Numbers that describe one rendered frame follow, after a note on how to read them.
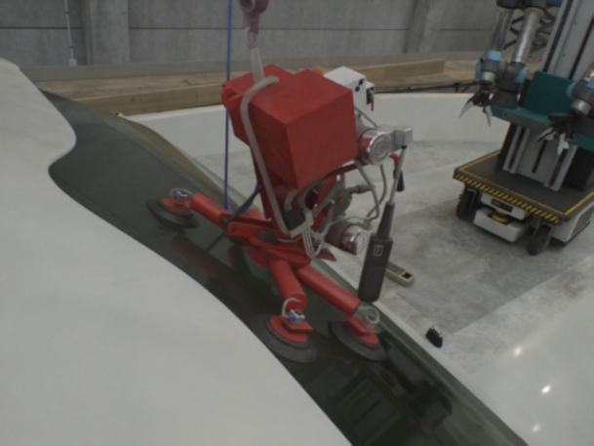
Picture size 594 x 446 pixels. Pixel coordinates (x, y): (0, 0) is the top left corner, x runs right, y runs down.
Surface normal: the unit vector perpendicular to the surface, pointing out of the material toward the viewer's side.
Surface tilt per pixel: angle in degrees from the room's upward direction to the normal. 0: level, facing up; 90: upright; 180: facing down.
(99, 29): 90
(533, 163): 90
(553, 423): 25
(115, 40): 90
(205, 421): 21
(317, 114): 90
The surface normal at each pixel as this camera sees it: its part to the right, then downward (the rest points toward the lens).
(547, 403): 0.34, -0.63
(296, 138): 0.59, 0.48
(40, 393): 0.42, -0.86
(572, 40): -0.69, 0.29
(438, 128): 0.33, 0.52
